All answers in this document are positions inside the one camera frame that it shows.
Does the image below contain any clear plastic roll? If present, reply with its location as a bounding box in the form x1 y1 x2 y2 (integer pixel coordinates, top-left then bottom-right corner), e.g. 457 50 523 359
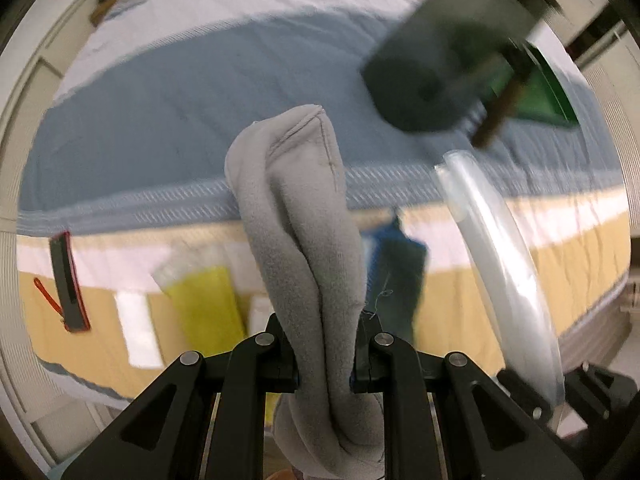
435 151 565 408

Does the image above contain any left wooden nightstand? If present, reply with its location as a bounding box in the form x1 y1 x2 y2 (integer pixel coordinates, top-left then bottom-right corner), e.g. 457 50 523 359
89 0 117 27

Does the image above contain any yellow cloth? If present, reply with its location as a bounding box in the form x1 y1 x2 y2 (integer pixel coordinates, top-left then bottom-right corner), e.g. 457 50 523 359
152 244 246 356

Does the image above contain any striped bed cover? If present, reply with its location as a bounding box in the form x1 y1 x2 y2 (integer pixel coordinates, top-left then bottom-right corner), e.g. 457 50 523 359
16 0 503 408

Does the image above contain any dark teal towel blue trim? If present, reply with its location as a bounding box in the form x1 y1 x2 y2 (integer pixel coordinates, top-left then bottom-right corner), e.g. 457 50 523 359
361 209 428 344

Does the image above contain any green tray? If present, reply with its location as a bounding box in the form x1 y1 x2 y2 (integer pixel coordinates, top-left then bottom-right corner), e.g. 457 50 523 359
485 44 578 128

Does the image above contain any grey fleece cloth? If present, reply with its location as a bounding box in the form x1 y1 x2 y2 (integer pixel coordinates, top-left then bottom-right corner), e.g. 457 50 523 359
224 104 384 479

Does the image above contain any black red-edged flat case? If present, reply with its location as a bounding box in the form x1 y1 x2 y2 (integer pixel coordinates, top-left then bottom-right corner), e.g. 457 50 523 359
32 231 91 333

